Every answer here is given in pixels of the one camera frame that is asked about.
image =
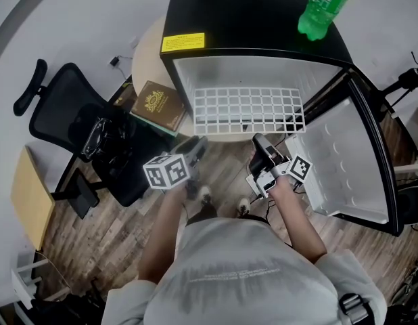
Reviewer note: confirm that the black headset device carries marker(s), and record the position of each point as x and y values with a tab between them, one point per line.
105	141

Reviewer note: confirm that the person's leg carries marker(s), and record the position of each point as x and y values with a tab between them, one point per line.
256	218
202	213

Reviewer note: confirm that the person's shoe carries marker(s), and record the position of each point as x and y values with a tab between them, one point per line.
205	195
243	206

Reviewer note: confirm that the white shelf frame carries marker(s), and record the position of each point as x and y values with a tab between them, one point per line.
26	283

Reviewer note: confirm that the black mesh office chair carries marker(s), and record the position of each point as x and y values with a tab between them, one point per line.
60	107

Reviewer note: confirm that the white wall socket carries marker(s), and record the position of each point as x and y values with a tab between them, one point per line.
134	42

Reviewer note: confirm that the person's grey shirt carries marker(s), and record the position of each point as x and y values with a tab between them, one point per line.
243	276

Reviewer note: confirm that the person's right forearm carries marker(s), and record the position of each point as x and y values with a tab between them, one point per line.
297	222

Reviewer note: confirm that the person's left shoe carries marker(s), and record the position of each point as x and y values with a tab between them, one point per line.
205	195

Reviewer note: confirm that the green plastic bottle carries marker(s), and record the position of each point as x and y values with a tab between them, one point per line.
322	10

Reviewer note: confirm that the white wire fridge shelf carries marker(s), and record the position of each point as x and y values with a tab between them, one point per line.
222	132

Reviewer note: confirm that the small black power adapter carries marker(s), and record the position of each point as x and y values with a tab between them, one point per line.
114	61

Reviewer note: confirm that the black round floor stand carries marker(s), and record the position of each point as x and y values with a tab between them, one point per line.
413	203

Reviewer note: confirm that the person's left leg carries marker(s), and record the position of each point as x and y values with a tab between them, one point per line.
202	213

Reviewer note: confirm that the small black metal clip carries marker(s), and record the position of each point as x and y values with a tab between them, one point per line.
244	126

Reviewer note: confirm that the person's left forearm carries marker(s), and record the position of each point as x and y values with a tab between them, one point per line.
161	229

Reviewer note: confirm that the yellow wooden panel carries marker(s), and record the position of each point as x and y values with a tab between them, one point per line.
31	198

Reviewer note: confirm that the brown ornate book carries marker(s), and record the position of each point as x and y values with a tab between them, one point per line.
158	103

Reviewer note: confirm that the round beige table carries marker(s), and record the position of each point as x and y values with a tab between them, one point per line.
149	63

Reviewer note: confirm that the black mini fridge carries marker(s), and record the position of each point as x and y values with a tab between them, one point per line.
236	15

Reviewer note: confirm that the person's right leg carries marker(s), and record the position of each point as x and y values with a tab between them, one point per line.
256	218

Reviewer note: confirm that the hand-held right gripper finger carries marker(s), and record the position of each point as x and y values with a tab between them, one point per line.
264	146

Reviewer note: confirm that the person's right shoe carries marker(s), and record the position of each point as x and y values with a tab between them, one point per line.
243	206

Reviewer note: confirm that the mini fridge door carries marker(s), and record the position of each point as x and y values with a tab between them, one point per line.
344	161

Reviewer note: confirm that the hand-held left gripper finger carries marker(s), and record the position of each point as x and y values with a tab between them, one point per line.
195	149

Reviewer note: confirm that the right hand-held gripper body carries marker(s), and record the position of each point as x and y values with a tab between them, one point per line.
298	168

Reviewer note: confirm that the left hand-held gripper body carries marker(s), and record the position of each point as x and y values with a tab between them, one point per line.
166	173

